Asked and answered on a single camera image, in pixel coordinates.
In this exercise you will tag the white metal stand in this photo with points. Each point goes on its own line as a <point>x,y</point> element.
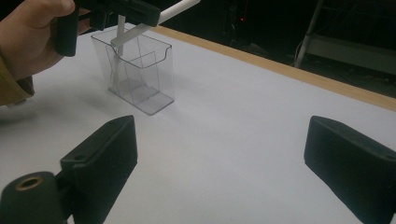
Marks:
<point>342,49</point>

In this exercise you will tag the white marker pen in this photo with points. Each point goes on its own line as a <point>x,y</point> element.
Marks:
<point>130,35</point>

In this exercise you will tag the wooden table board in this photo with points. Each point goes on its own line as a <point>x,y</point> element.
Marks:
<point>280,67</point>

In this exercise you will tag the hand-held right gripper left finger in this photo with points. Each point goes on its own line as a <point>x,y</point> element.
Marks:
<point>99,161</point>

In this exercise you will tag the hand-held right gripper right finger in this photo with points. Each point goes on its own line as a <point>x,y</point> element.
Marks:
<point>351,165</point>

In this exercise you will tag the clear plastic pen holder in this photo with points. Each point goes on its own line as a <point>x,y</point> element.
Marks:
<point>155,77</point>

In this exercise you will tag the clear white pen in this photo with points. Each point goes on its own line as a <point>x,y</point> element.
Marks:
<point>121,25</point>

